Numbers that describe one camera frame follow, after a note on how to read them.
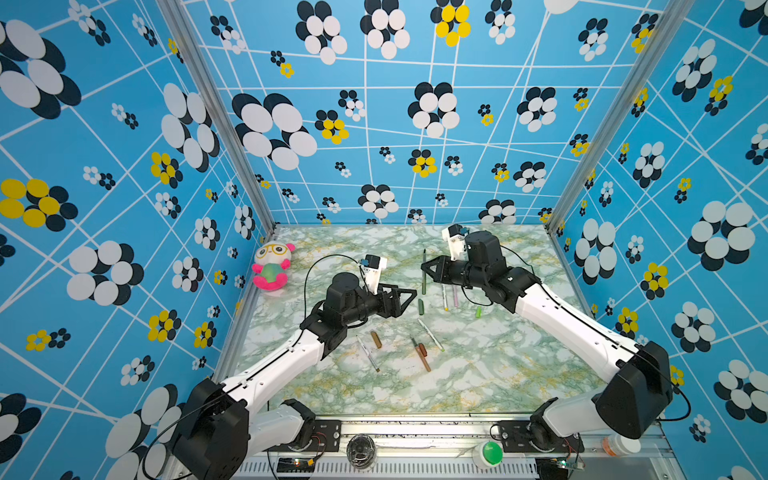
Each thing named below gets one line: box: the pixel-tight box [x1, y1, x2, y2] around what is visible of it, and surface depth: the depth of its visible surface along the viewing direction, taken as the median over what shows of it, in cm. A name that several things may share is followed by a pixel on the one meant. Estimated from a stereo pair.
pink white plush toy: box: [251, 240, 296, 291], surface depth 104 cm
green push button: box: [472, 441, 505, 469], surface depth 65 cm
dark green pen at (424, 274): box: [422, 249, 427, 295], surface depth 78 cm
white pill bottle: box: [602, 434, 641, 457], surface depth 68 cm
